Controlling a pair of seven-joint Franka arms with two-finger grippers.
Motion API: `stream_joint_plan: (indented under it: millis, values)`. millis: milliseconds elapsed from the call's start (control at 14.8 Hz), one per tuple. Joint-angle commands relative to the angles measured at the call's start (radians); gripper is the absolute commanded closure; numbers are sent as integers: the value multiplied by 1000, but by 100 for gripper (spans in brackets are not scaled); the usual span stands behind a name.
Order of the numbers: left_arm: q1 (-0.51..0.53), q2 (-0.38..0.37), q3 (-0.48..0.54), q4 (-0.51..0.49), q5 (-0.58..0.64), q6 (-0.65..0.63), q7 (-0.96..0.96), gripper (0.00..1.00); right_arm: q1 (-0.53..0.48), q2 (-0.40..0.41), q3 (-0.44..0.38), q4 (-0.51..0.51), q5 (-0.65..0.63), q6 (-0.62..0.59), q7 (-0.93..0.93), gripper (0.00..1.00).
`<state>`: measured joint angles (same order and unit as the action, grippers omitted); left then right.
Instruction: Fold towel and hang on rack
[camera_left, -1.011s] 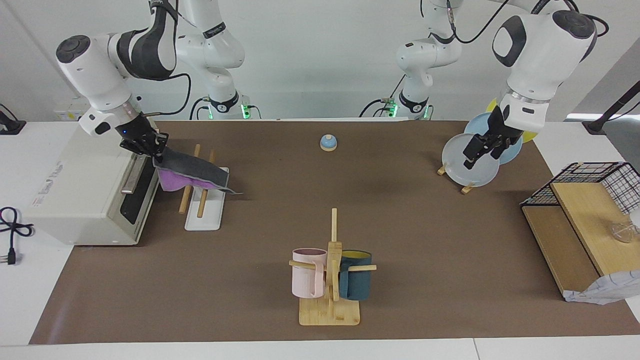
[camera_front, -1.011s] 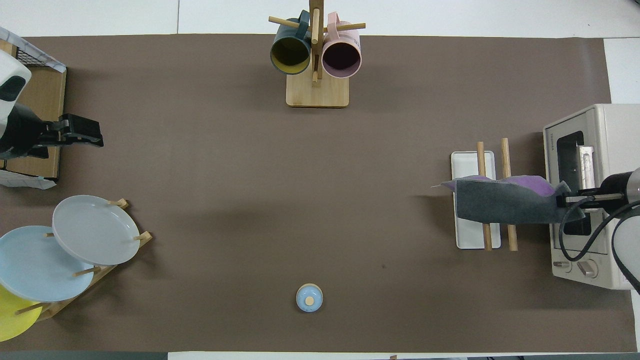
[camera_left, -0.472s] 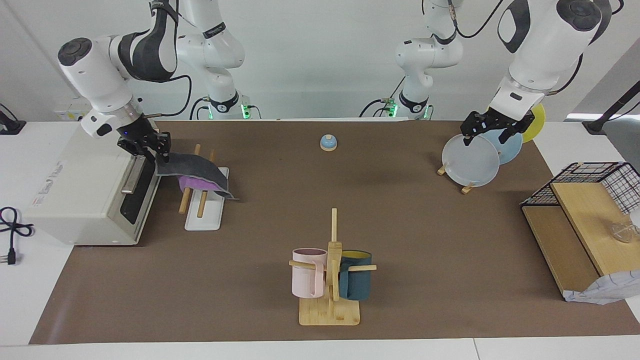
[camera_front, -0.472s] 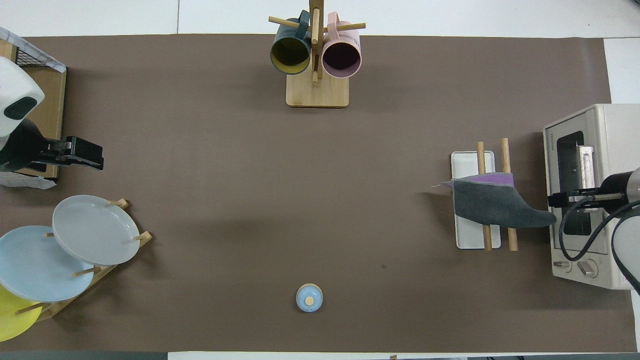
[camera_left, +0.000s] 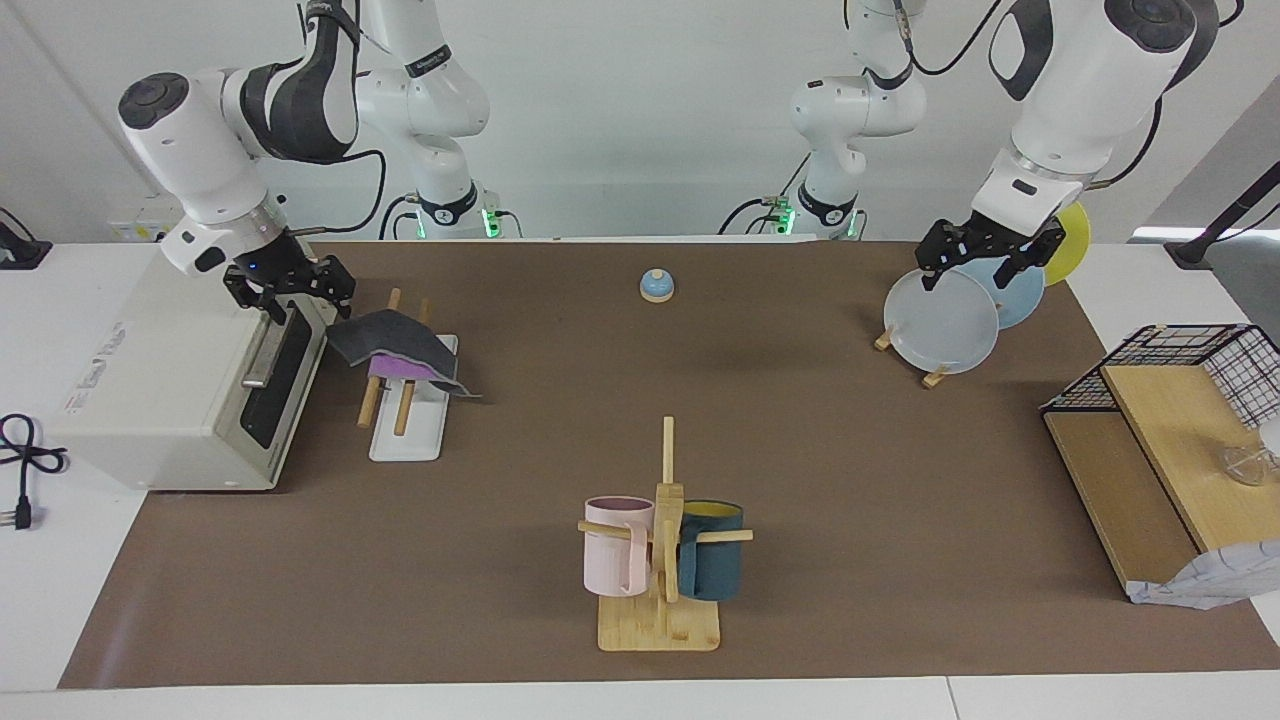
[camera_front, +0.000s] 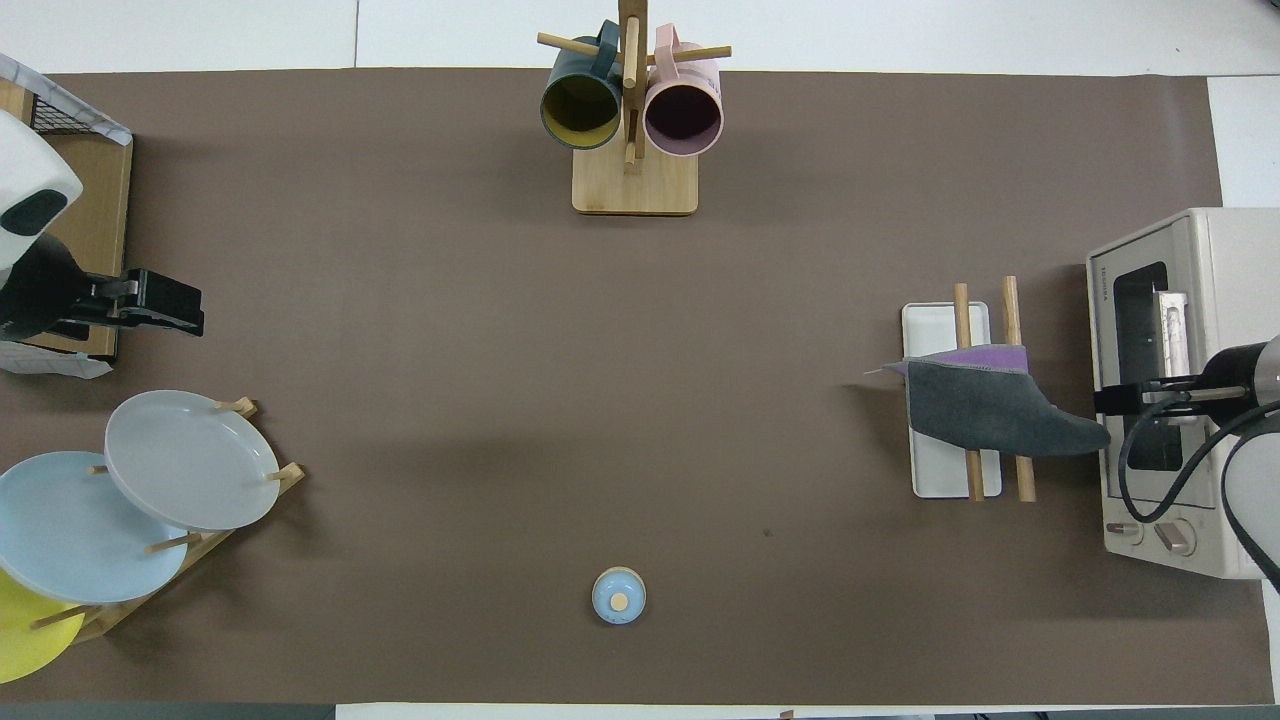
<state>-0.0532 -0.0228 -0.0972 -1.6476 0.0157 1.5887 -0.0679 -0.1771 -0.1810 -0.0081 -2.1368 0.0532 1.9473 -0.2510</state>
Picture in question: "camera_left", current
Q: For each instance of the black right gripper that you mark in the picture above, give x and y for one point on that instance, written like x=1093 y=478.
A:
x=275 y=272

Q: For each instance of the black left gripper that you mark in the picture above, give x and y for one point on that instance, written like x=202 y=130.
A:
x=995 y=242

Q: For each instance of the purple grey-backed towel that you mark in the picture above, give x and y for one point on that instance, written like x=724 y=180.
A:
x=400 y=345

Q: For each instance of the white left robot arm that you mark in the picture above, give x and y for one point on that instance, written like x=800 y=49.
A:
x=1080 y=90

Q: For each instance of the wooden plate rack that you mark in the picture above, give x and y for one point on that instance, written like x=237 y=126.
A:
x=937 y=378

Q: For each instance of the light blue plate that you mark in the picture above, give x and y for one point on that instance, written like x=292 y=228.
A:
x=1020 y=300

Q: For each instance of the grey plate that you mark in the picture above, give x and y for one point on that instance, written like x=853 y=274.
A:
x=940 y=325

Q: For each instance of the yellow plate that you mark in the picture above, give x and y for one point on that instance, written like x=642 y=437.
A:
x=1075 y=240

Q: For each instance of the beige toaster oven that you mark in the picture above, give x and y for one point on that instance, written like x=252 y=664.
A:
x=170 y=400

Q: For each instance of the white rectangular tray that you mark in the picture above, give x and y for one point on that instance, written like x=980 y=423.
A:
x=415 y=430

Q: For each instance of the wooden shelf box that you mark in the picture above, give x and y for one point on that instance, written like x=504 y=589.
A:
x=1170 y=440

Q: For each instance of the brown table mat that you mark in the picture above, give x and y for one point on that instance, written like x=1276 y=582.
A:
x=850 y=500

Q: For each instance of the black desk clamp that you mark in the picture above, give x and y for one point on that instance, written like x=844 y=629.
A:
x=20 y=250

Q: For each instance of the clear glass cup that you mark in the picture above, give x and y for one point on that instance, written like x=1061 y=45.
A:
x=1245 y=467

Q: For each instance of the dark teal mug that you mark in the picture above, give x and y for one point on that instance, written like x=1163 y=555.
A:
x=715 y=570

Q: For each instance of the pink mug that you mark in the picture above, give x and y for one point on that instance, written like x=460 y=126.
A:
x=610 y=565

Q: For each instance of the wooden mug tree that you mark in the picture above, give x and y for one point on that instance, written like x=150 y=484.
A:
x=660 y=625

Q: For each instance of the white wall power strip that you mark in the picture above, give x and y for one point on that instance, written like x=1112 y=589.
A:
x=150 y=228

